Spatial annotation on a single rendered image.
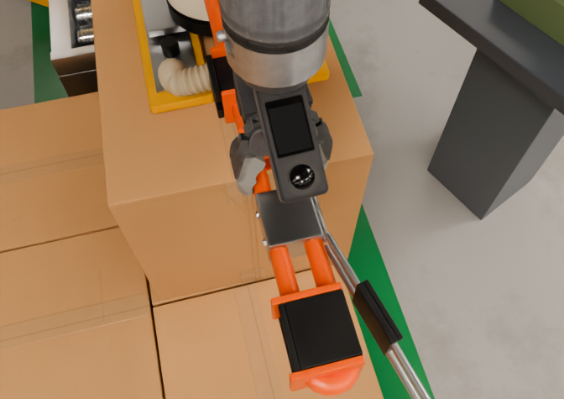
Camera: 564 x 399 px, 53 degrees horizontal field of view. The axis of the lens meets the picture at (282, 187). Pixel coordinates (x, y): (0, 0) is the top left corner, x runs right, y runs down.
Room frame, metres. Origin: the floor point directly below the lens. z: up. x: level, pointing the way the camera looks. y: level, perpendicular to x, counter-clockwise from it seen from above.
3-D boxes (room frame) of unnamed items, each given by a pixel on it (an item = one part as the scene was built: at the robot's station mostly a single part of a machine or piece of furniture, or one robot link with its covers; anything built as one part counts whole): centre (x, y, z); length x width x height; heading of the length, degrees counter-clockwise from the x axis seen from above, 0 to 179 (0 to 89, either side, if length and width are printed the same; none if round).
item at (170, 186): (0.72, 0.12, 0.74); 0.60 x 0.40 x 0.40; 13
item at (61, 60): (1.09, 0.24, 0.58); 0.70 x 0.03 x 0.06; 104
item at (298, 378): (0.16, -0.03, 1.08); 0.08 x 0.07 x 0.05; 14
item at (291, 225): (0.30, -0.01, 1.07); 0.07 x 0.07 x 0.04; 14
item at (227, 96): (0.50, 0.04, 1.08); 0.10 x 0.08 x 0.06; 104
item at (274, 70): (0.36, 0.01, 1.29); 0.10 x 0.09 x 0.05; 104
